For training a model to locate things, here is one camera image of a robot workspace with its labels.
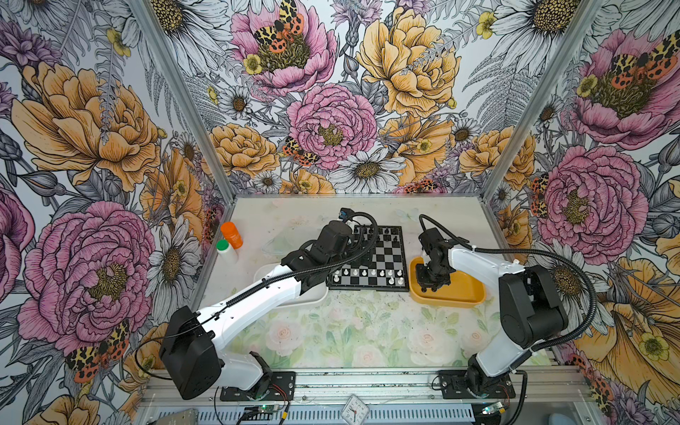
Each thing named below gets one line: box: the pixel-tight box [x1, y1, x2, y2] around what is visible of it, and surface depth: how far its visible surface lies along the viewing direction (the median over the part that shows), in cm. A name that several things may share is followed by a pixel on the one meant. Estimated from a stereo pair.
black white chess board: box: [326, 224, 410, 292], surface depth 96 cm
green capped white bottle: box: [216, 239, 240, 265], surface depth 96 cm
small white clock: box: [340, 394, 371, 425], surface depth 70 cm
